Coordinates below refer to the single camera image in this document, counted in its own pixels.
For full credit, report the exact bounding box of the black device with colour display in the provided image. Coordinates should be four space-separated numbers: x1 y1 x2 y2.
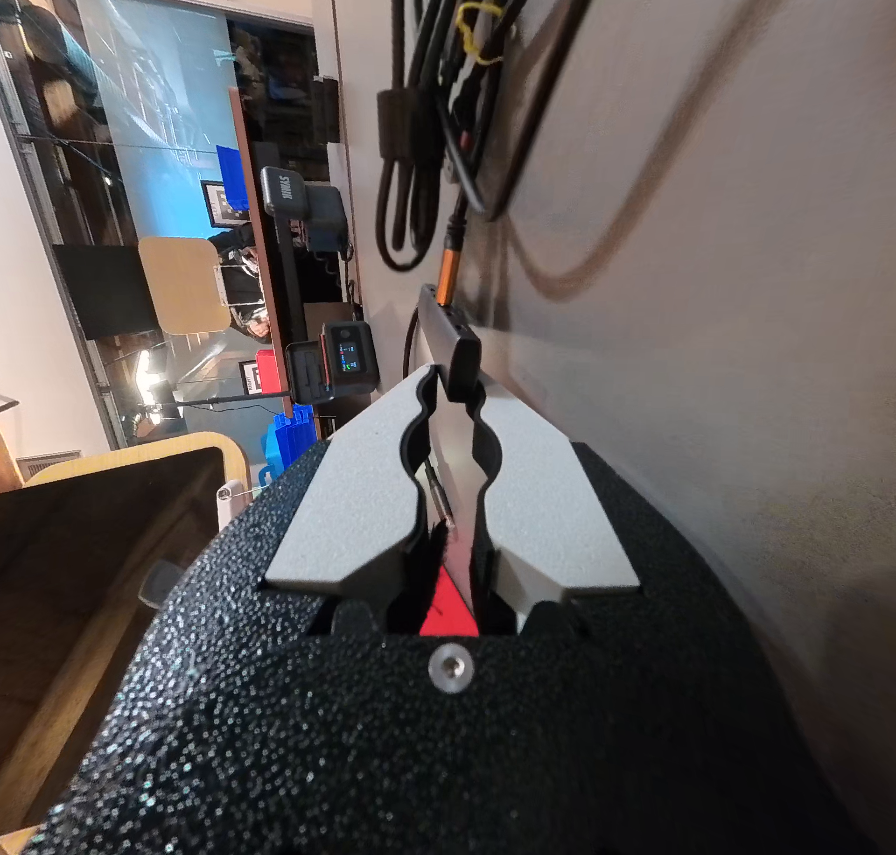
321 321 381 401

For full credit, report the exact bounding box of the small black box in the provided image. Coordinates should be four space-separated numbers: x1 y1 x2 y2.
311 75 343 144

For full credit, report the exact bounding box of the red bin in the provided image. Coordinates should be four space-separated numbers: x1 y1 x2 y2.
255 349 289 395

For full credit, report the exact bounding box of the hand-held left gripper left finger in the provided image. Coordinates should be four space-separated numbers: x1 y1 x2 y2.
262 365 441 635

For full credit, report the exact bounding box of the stack of blue bins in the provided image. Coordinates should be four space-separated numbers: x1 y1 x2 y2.
259 407 324 472

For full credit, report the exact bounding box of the yellow twist tie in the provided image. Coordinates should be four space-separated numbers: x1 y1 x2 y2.
455 0 506 66

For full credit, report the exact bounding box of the brown-edged desk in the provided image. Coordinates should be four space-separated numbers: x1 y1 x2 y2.
227 85 309 418

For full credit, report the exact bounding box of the black cable with orange plugs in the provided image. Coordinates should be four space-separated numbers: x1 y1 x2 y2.
374 0 610 308

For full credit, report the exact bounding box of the grey usb hub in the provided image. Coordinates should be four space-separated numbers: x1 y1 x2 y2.
419 282 484 402

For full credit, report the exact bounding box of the red box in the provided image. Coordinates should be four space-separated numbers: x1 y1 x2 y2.
419 564 481 637

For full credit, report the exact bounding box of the black monitor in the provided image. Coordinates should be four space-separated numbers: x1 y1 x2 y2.
52 242 162 342

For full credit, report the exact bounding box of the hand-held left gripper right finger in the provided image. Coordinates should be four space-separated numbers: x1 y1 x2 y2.
470 378 642 635

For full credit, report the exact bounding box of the plywood board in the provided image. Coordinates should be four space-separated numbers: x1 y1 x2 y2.
138 235 232 336

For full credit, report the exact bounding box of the blue bin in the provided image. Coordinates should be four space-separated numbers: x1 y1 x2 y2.
215 144 250 212

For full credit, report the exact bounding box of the white bracket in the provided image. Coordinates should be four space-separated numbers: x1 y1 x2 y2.
216 479 247 533

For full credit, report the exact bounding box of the dark grey portable power unit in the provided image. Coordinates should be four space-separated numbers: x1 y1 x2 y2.
260 166 351 254

